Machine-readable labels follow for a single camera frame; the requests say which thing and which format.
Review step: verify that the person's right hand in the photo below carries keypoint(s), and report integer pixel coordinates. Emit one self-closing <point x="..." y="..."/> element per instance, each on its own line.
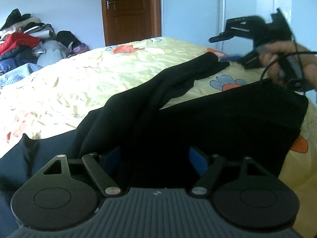
<point x="269" y="53"/>

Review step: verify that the yellow floral bed quilt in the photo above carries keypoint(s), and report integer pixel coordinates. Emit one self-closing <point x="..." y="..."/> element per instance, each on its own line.
<point x="56" y="99"/>

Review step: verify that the pile of clothes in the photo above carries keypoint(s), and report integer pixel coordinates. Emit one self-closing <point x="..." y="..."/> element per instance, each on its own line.
<point x="25" y="39"/>

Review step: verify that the brown wooden door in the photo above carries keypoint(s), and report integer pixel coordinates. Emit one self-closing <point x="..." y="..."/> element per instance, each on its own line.
<point x="130" y="20"/>

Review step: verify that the white wardrobe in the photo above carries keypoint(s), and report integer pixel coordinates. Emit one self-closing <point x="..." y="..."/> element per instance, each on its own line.
<point x="196" y="21"/>

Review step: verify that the black and purple bag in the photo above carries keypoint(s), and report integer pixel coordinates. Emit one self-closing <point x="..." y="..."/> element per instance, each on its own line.
<point x="74" y="46"/>

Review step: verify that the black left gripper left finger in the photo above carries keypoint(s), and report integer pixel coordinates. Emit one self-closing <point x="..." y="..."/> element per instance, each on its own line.
<point x="53" y="200"/>

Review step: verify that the black pants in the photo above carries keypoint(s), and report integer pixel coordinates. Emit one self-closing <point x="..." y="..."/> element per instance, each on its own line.
<point x="145" y="147"/>

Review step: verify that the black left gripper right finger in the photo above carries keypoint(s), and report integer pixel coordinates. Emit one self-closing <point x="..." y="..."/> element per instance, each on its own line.
<point x="244" y="194"/>

